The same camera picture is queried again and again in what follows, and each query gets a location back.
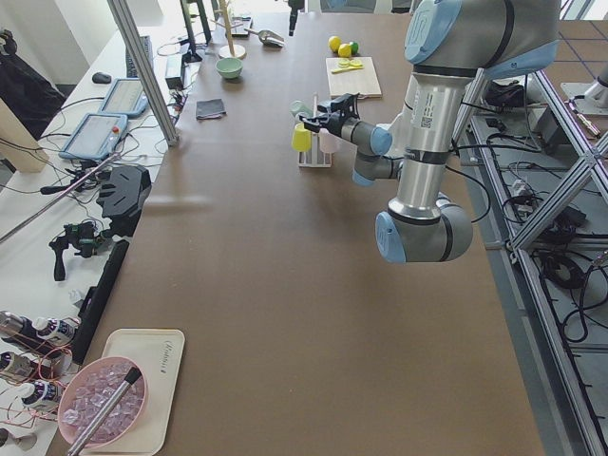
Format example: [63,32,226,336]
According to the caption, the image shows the yellow plastic cup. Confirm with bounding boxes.
[292,123,312,152]

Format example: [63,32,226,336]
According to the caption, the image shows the metal scoop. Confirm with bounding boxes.
[245,28,285,48]

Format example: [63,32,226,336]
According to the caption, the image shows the wooden cutting board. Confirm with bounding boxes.
[325,57,382,99]

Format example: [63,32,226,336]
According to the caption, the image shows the wooden mug tree stand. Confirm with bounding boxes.
[211,0,247,60]

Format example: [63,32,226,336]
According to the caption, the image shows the pink plastic cup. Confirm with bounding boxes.
[318,130,339,155]

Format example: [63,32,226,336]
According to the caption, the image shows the whole yellow lemon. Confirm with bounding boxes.
[337,43,352,58]
[328,35,342,52]

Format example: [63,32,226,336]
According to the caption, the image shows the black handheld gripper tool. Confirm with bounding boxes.
[48,221,113,281]

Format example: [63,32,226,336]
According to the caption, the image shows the white wire cup rack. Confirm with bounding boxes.
[298,92,333,168]

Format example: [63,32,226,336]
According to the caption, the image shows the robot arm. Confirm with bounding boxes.
[301,1,561,263]
[288,0,305,36]

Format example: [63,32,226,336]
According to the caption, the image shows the yellow plastic knife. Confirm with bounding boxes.
[331,66,363,74]

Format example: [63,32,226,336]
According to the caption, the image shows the blue teach pendant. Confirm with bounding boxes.
[59,113,128,161]
[99,78,148,119]

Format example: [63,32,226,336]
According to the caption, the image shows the beige plastic tray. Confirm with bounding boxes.
[82,329,185,455]

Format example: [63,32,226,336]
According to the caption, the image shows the grey folded cloth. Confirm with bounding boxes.
[196,99,226,120]

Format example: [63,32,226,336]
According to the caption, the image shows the green bowl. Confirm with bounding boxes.
[216,57,243,80]

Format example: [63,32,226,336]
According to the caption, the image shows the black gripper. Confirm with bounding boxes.
[297,93,360,138]

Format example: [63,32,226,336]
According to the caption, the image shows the green plastic cup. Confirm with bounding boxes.
[289,100,314,119]

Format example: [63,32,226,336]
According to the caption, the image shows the pink bowl with ice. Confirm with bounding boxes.
[57,356,147,448]

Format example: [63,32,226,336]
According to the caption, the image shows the metal tongs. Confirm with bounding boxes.
[66,367,142,456]

